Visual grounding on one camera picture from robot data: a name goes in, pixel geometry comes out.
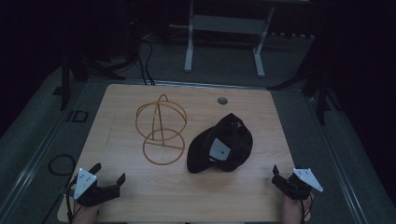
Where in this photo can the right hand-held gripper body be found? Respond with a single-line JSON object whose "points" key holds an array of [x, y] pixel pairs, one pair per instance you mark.
{"points": [[299, 186]]}

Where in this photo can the white metal desk frame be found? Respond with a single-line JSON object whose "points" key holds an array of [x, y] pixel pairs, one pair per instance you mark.
{"points": [[224, 24]]}

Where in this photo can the person's right hand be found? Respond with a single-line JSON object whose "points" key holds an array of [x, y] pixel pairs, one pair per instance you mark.
{"points": [[292, 211]]}

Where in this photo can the black tripod stand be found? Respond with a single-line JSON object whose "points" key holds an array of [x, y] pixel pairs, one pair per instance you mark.
{"points": [[65, 87], [320, 99]]}

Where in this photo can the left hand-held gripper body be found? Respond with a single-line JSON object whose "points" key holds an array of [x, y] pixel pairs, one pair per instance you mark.
{"points": [[93, 194]]}

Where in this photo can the black baseball cap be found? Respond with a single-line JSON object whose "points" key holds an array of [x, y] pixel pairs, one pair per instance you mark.
{"points": [[230, 137]]}

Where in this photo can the person's left hand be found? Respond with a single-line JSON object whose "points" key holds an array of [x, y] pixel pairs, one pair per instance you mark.
{"points": [[85, 215]]}

